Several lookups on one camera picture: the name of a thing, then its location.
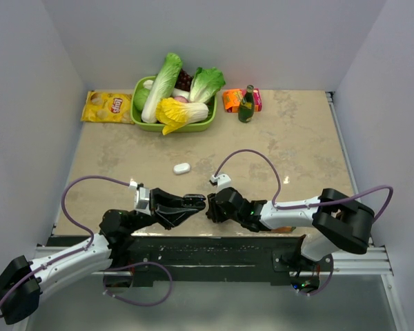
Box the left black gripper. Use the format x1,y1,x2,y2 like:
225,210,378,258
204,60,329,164
127,188,199,233

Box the black earbud charging case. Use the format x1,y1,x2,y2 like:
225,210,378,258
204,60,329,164
182,194,206,210

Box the white earbud charging case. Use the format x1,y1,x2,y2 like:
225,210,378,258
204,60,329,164
172,163,191,175

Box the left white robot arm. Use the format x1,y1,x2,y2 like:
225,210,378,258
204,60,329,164
0,187,206,325

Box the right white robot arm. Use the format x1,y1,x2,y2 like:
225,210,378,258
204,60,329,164
206,188,375,271

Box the orange sponge pack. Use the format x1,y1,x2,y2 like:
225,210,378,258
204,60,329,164
271,226,296,234

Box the green plastic basket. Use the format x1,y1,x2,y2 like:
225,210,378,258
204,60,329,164
130,76,218,133

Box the yellow napa cabbage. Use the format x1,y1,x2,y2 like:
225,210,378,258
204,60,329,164
156,98,208,135

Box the green glass bottle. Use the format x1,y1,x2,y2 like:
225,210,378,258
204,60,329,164
238,85,255,123

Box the orange snack box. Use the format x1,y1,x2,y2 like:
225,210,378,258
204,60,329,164
222,89,245,113

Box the pink snack box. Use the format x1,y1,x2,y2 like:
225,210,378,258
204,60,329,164
253,88,262,112

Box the green round cabbage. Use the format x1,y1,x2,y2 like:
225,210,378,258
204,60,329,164
132,88,150,112

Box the yellow Lays chips bag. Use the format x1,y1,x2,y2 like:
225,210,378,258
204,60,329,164
81,91,133,124

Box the green lettuce leaf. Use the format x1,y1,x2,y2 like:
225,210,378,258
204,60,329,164
188,67,226,103

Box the tall green napa cabbage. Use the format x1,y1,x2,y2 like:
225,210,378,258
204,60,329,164
141,52,183,123

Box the dark red grapes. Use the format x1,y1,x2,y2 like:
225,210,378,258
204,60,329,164
175,69,193,92

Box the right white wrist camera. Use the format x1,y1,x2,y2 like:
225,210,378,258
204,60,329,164
209,174,232,193

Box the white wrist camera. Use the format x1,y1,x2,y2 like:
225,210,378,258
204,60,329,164
209,174,232,193
128,179,151,215

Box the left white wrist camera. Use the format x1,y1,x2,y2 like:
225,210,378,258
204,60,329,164
128,179,151,215

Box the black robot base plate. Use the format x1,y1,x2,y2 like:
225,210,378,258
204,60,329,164
48,234,332,289

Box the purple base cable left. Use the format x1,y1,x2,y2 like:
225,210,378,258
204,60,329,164
102,260,174,306

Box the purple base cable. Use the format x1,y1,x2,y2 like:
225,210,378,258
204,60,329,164
102,260,174,306
295,254,335,297

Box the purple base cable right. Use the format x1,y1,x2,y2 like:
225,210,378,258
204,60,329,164
295,254,335,297

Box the aluminium rail right edge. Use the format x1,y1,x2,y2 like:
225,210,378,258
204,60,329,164
325,92,359,194

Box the aluminium front rail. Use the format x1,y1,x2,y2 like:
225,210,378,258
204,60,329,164
34,247,393,275

